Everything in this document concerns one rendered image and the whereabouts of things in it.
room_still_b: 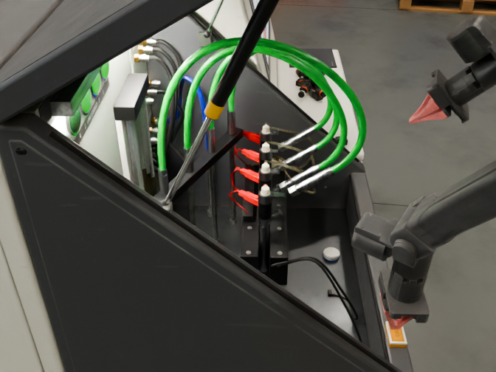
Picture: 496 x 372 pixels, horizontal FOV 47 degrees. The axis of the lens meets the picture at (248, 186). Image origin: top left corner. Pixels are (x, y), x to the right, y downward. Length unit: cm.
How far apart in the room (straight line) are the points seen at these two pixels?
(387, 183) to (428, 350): 110
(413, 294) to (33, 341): 61
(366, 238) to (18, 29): 60
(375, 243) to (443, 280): 171
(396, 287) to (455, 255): 181
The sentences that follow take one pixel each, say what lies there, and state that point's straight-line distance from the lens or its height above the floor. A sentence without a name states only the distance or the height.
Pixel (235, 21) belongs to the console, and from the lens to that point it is 134.
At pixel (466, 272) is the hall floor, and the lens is 271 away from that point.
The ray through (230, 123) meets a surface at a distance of 131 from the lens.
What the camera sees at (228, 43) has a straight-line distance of 97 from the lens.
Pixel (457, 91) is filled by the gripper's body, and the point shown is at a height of 130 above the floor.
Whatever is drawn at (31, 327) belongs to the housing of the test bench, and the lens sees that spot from 94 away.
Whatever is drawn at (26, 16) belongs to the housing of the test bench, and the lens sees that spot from 90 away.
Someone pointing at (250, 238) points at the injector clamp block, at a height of 98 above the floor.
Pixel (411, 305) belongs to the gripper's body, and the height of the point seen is 107.
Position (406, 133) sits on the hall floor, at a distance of 363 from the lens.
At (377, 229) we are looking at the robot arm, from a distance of 94.
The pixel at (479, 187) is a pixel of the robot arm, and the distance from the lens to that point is 73.
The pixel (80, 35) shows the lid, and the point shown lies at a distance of 61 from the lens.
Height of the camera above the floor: 178
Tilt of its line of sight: 36 degrees down
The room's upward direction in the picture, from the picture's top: straight up
